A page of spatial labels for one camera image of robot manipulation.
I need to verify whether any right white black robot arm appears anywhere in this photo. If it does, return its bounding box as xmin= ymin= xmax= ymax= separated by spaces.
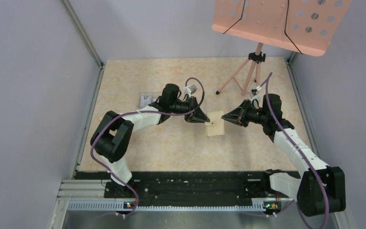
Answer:
xmin=221 ymin=94 xmax=346 ymax=217

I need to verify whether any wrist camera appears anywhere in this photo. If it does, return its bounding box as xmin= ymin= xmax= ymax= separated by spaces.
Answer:
xmin=249 ymin=86 xmax=262 ymax=98
xmin=184 ymin=84 xmax=197 ymax=97

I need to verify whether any clear acrylic card box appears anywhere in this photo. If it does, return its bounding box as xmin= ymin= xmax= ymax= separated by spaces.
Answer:
xmin=137 ymin=92 xmax=161 ymax=109

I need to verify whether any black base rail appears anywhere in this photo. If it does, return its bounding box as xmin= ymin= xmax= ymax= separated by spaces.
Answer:
xmin=75 ymin=171 xmax=287 ymax=209

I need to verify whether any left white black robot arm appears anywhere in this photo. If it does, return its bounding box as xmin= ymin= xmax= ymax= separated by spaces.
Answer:
xmin=90 ymin=83 xmax=210 ymax=197

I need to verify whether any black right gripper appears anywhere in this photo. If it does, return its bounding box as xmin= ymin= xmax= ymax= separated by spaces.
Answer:
xmin=222 ymin=99 xmax=268 ymax=127

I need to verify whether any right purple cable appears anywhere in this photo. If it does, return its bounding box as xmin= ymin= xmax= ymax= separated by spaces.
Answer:
xmin=263 ymin=72 xmax=330 ymax=229

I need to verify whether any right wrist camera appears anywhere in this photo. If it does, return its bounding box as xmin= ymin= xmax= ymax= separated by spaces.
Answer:
xmin=249 ymin=86 xmax=262 ymax=98

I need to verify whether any purple cable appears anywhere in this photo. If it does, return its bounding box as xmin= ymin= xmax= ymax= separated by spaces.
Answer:
xmin=263 ymin=72 xmax=330 ymax=229
xmin=90 ymin=77 xmax=205 ymax=219

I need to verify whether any grey slotted cable duct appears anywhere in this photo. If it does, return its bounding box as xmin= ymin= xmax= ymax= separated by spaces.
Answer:
xmin=68 ymin=200 xmax=265 ymax=212

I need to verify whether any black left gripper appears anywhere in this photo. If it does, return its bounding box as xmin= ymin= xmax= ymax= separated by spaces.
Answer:
xmin=170 ymin=96 xmax=210 ymax=123

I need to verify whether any pink music stand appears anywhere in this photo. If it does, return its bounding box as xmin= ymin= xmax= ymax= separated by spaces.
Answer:
xmin=212 ymin=0 xmax=352 ymax=94

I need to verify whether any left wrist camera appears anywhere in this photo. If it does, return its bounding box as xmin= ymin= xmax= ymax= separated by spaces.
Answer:
xmin=184 ymin=84 xmax=197 ymax=97

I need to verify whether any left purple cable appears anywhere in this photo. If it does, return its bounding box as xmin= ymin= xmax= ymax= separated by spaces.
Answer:
xmin=90 ymin=77 xmax=205 ymax=219

